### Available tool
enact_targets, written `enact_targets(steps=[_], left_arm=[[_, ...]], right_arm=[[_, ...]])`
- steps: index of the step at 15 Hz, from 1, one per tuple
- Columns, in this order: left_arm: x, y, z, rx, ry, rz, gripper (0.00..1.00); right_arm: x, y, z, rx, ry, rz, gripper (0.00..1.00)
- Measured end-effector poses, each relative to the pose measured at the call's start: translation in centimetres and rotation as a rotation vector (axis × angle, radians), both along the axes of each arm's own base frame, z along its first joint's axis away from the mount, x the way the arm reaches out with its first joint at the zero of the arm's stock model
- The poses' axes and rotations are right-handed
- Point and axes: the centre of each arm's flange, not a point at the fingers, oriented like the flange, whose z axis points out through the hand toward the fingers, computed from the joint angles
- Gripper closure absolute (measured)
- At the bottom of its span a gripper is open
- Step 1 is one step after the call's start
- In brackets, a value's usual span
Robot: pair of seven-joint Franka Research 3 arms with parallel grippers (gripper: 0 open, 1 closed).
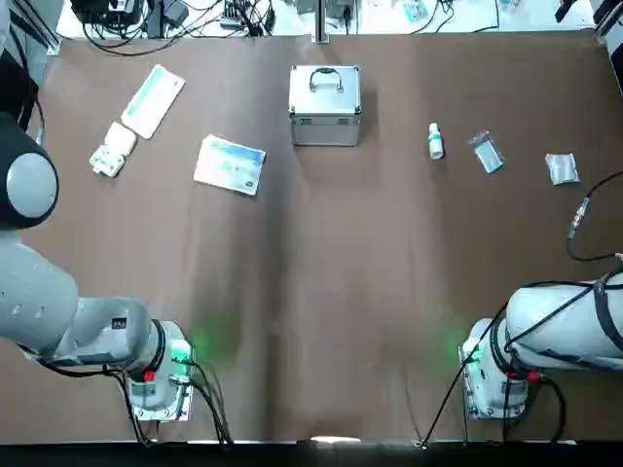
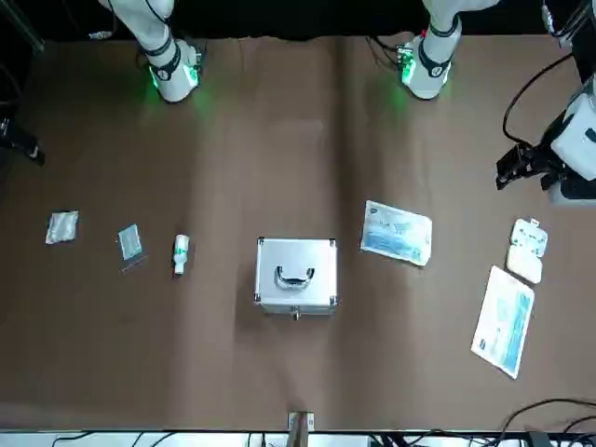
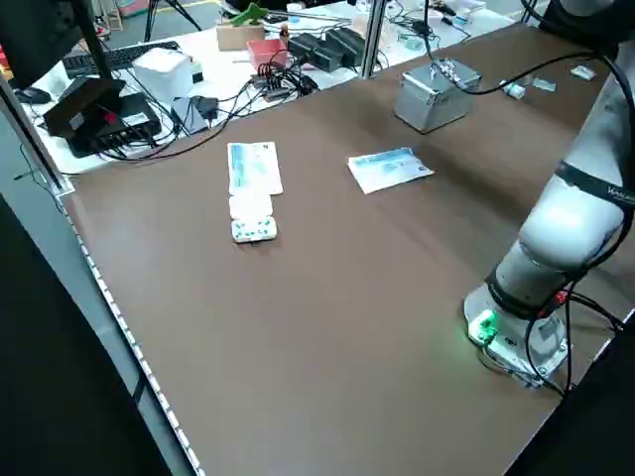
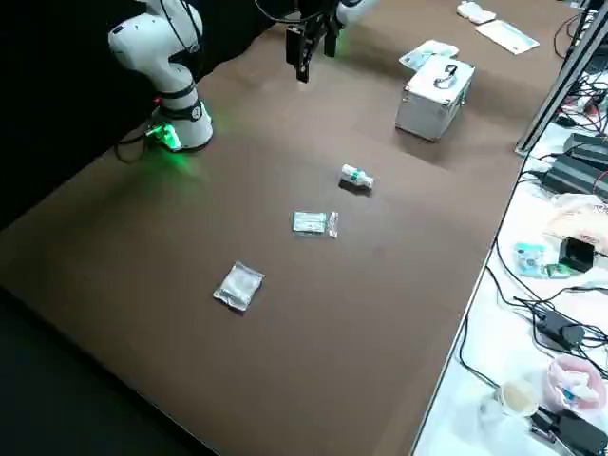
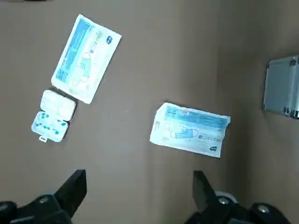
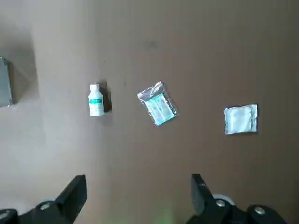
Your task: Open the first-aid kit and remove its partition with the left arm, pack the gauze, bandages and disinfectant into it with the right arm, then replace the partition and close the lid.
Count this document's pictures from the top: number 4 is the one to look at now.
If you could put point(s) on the small green box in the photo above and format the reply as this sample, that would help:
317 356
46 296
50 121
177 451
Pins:
556 271

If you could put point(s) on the teal white packet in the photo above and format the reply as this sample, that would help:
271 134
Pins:
528 260

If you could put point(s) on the plastic bag with red print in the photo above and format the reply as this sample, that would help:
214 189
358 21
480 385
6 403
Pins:
575 218

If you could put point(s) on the small black box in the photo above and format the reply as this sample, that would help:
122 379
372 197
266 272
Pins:
577 254

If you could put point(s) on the white paper cup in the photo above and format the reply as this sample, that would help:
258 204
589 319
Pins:
518 396

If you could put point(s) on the clear bag of bandages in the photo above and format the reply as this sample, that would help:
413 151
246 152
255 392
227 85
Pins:
309 222

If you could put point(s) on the black power brick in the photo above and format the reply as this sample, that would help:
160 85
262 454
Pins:
575 173
589 145

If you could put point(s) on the white plastic pill box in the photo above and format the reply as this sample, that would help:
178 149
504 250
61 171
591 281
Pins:
477 13

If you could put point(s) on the aluminium frame post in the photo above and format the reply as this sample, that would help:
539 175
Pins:
556 81

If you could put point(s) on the white disinfectant bottle teal band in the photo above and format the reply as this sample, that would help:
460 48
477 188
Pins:
356 175

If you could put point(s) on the black flat device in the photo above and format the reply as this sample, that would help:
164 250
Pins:
579 434

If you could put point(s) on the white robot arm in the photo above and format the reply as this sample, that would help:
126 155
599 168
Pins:
142 43
356 8

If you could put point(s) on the pink bowl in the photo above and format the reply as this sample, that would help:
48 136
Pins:
552 385

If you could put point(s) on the clear bag of white gauze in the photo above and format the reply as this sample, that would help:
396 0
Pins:
237 287

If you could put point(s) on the silver aluminium first-aid case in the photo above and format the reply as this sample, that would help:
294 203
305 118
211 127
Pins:
427 109

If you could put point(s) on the black power adapter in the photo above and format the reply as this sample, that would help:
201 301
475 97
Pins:
558 328

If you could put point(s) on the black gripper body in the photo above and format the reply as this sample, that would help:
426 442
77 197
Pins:
316 12

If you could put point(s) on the blue white face mask packet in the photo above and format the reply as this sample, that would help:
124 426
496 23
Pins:
506 35
427 50

